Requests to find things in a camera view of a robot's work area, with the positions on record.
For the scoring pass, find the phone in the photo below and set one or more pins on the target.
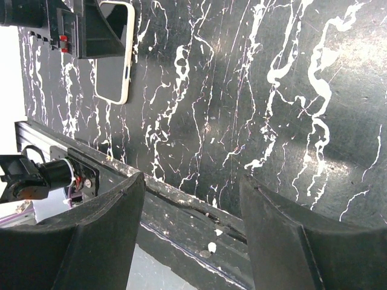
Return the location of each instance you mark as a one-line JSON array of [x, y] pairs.
[[112, 73]]

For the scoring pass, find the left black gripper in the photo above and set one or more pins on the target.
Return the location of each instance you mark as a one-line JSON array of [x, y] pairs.
[[79, 30]]

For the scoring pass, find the black front mounting rail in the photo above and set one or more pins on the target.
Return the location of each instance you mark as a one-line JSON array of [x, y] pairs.
[[203, 245]]

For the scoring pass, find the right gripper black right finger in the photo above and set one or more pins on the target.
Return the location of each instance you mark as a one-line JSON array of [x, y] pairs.
[[292, 247]]

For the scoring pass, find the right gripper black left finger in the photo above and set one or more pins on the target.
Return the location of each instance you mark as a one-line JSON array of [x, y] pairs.
[[88, 247]]

